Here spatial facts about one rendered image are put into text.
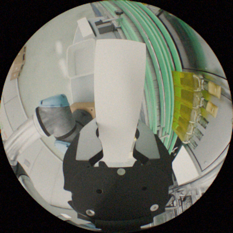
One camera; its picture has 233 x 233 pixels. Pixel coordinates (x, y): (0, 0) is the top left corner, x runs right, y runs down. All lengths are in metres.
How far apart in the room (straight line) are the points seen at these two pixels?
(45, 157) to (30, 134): 3.37
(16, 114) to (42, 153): 1.86
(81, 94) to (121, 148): 0.42
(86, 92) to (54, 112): 0.30
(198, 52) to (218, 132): 0.35
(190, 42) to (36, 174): 4.04
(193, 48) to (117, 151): 0.52
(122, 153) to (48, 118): 0.22
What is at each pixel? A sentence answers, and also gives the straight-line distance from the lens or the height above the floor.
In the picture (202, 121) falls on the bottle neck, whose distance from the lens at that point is 0.29.
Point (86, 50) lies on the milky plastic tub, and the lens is 0.52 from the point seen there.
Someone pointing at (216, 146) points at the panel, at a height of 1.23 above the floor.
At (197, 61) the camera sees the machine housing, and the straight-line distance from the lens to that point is 0.46.
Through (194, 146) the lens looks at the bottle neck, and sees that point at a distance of 0.36.
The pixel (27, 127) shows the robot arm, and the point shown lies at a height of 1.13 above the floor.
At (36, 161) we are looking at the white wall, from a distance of 3.50.
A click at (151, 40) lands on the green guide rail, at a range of 0.34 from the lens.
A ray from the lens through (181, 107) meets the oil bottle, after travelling 0.33.
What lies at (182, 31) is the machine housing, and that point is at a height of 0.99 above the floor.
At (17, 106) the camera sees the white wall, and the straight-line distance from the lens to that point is 3.63.
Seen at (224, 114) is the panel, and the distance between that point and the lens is 0.39.
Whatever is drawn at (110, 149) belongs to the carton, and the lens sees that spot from 0.15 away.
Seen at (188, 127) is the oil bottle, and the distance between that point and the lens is 0.33.
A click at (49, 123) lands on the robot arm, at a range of 0.25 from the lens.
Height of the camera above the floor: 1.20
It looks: 61 degrees down
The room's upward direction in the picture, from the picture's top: 177 degrees clockwise
